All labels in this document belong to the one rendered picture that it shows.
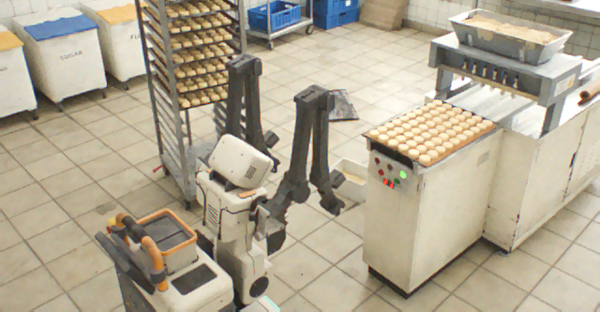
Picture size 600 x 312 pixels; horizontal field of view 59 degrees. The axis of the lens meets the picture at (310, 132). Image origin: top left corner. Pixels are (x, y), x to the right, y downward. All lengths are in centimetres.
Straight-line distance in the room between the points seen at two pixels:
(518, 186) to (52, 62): 386
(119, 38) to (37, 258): 241
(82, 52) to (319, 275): 308
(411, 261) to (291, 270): 74
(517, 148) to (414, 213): 72
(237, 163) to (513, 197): 170
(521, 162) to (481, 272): 70
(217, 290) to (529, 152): 178
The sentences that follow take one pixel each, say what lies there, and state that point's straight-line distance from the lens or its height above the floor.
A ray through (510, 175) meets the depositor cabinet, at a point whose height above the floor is 57.
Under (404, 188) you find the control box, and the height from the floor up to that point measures 74.
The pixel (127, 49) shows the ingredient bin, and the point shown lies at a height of 42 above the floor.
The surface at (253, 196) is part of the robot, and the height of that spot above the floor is 100.
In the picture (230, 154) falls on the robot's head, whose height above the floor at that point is 113.
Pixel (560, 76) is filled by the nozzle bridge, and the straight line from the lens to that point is 287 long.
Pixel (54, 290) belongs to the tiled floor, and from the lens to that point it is 337.
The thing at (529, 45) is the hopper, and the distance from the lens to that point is 285.
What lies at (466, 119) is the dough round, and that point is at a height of 91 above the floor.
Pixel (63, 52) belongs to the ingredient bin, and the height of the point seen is 54.
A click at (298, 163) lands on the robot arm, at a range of 196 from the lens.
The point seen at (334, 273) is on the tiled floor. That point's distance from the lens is 316.
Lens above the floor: 220
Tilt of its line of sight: 29 degrees down
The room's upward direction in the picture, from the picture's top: straight up
